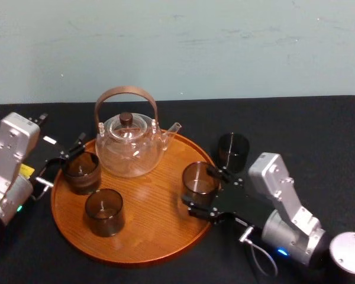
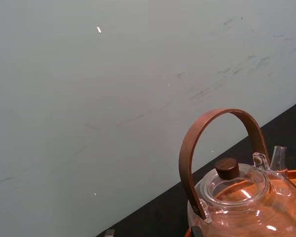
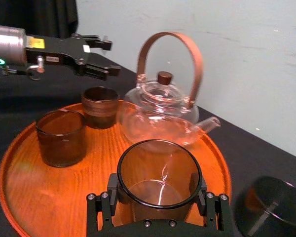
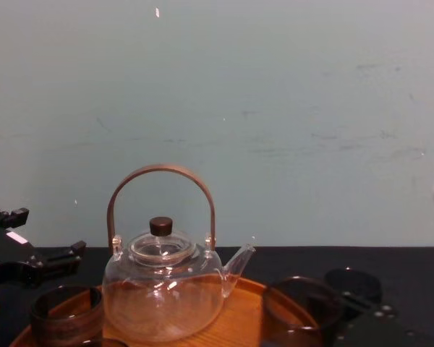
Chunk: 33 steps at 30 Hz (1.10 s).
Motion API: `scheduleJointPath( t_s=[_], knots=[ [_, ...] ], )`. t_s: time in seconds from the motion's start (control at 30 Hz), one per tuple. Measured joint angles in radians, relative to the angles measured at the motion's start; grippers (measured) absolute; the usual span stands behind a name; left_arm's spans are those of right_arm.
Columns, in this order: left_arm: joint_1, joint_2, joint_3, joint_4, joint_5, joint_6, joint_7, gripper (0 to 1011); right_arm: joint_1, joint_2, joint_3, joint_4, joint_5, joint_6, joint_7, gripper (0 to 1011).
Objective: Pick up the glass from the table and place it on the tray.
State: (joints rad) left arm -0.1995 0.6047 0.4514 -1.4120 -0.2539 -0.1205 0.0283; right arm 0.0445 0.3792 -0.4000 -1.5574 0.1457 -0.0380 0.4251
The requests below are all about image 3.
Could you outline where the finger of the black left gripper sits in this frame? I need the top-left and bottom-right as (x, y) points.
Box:
(75, 60), (122, 81)
(71, 33), (113, 52)

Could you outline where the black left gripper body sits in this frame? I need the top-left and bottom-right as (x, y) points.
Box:
(24, 36), (91, 75)

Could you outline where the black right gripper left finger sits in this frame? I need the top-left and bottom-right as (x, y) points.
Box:
(86, 172), (120, 234)

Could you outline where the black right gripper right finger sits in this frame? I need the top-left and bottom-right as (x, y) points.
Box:
(189, 172), (232, 233)

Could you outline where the smoky clear drinking glass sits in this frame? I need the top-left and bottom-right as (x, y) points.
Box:
(117, 139), (203, 223)
(35, 110), (87, 168)

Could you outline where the round orange wooden tray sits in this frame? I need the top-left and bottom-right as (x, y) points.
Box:
(0, 102), (232, 237)

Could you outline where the dark glass with brown band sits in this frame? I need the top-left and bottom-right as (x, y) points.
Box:
(80, 86), (121, 129)

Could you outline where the dark hanging cloth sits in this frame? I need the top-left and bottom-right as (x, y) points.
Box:
(0, 0), (79, 39)

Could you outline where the black tablecloth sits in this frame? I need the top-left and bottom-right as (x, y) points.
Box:
(0, 53), (296, 237)

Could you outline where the glass lid with wooden knob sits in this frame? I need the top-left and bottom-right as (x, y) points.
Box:
(144, 71), (182, 99)

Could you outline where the thin cable with silver plug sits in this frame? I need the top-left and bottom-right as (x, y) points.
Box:
(1, 55), (45, 81)

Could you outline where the clear glass teapot wooden handle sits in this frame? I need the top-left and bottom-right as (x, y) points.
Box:
(116, 31), (222, 153)

